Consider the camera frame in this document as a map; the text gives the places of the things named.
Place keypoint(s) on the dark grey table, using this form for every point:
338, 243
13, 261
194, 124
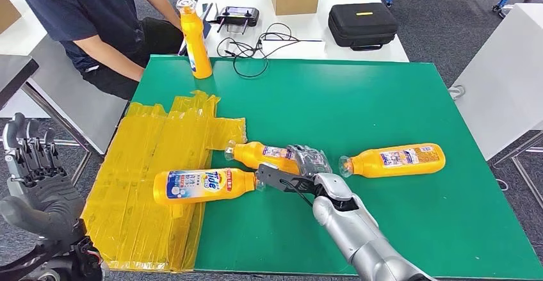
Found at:
15, 75

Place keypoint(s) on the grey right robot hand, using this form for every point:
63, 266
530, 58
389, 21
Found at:
312, 162

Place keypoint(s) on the white table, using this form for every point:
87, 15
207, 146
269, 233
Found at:
505, 84
314, 24
63, 96

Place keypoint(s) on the black remote controller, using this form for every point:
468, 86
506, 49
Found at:
237, 16

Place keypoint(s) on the yellow taped plastic sheet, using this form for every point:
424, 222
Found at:
127, 211

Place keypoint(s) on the person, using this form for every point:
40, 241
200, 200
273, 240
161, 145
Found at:
76, 7

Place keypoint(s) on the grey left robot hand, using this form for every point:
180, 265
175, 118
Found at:
46, 202

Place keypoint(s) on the black carrying case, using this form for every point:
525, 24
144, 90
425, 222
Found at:
362, 24

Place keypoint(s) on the green table mat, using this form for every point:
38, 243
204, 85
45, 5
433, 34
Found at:
382, 109

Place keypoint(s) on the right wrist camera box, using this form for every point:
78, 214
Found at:
271, 175

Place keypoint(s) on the orange detergent bottle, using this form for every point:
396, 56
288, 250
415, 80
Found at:
250, 156
365, 164
239, 183
199, 46

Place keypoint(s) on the person's left forearm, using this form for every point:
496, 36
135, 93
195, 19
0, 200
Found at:
159, 1

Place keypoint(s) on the person's right forearm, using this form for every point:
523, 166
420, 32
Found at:
110, 58

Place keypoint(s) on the small brown cardboard box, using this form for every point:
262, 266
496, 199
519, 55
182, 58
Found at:
7, 12

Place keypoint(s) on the blue tablet folio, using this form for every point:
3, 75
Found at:
182, 50

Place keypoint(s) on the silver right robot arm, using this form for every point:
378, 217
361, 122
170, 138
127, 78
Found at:
360, 236

